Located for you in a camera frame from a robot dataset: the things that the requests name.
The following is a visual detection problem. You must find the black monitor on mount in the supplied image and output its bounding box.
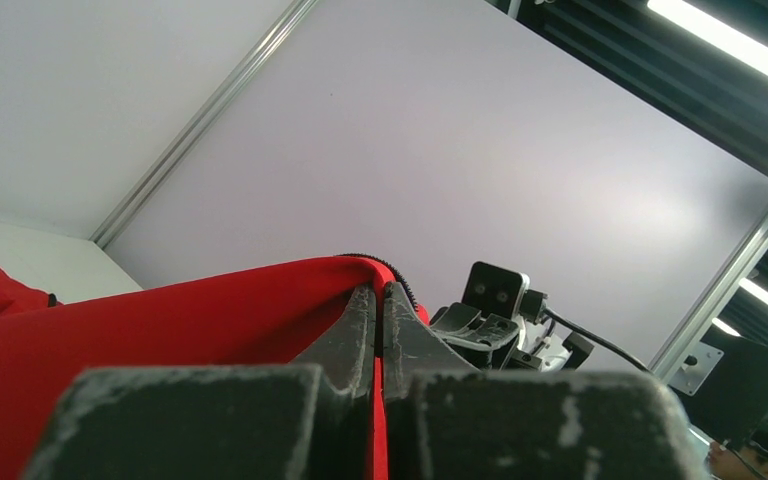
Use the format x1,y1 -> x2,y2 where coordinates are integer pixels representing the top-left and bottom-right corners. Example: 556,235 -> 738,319
668,327 -> 768,445

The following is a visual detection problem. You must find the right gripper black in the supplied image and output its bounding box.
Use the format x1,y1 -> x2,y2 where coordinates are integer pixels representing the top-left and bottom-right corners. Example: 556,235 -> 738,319
430,302 -> 595,373

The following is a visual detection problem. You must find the red jacket black lining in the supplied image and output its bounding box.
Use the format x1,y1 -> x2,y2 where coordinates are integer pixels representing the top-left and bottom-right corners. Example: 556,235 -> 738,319
0,253 -> 402,479

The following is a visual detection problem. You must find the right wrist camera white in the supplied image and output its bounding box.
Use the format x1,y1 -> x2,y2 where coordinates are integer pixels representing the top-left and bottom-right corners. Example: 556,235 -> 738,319
461,261 -> 531,319

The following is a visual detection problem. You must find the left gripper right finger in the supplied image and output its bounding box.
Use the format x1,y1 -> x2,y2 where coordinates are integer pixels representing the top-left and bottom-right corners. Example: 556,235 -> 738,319
382,282 -> 708,479

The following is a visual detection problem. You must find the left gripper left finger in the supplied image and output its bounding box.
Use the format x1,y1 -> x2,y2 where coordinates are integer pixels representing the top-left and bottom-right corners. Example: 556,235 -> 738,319
23,285 -> 377,479

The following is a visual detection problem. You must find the ceiling light strip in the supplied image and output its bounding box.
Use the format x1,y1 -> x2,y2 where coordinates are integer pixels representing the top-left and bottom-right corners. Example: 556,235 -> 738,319
646,0 -> 768,77

